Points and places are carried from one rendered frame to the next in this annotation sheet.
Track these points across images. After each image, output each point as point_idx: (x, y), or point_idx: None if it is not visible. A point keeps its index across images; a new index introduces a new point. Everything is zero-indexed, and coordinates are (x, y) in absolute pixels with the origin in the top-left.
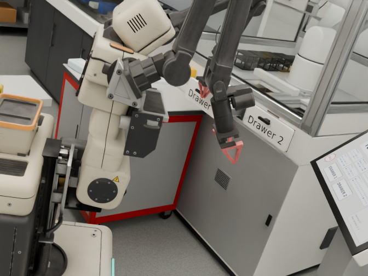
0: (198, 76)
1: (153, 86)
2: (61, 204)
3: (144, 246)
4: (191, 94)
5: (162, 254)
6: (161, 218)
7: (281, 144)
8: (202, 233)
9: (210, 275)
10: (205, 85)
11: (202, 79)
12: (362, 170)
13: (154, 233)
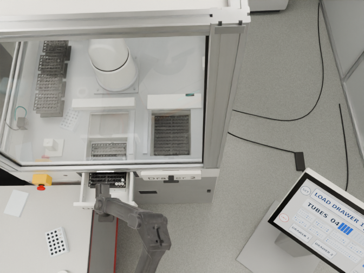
0: (98, 218)
1: (32, 216)
2: None
3: (140, 251)
4: (87, 208)
5: None
6: None
7: (195, 178)
8: (153, 203)
9: (185, 216)
10: (114, 219)
11: (107, 219)
12: (326, 231)
13: (129, 233)
